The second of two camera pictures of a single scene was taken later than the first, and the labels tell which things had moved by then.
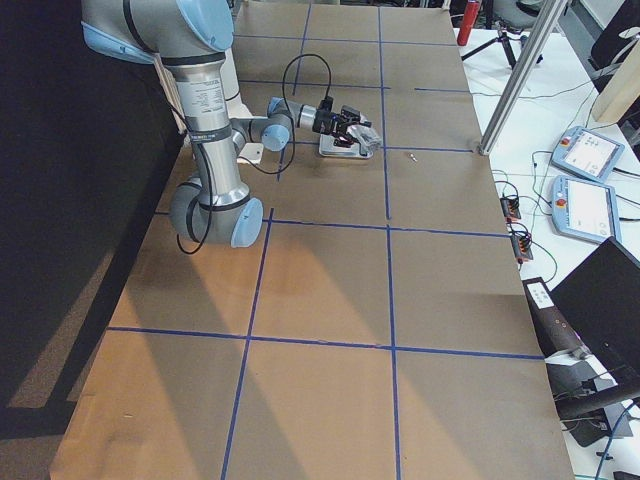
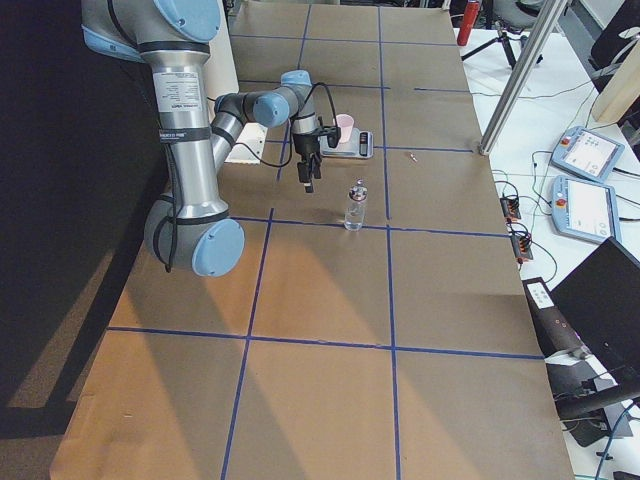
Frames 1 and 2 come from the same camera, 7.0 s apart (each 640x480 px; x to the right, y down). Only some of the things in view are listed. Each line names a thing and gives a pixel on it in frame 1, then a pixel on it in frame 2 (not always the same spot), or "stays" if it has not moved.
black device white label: (555, 333) stays
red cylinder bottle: (469, 19) stays
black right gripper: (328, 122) to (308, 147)
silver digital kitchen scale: (327, 148) stays
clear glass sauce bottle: (368, 139) to (355, 210)
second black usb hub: (522, 247) stays
